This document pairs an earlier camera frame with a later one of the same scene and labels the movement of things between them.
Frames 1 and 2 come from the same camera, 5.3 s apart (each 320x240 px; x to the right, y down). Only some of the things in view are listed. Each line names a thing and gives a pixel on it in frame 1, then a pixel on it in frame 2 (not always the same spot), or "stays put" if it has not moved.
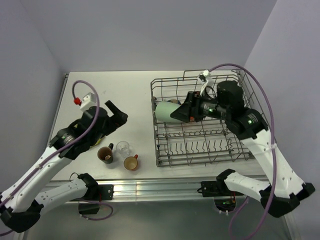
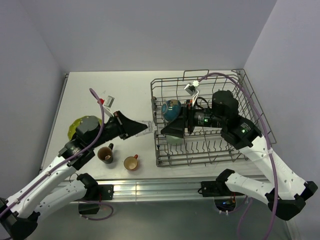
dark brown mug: [105, 153] stays put
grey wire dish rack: [205, 140] stays put
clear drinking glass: [123, 147] → [151, 128]
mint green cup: [163, 110] → [173, 140]
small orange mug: [131, 163] stays put
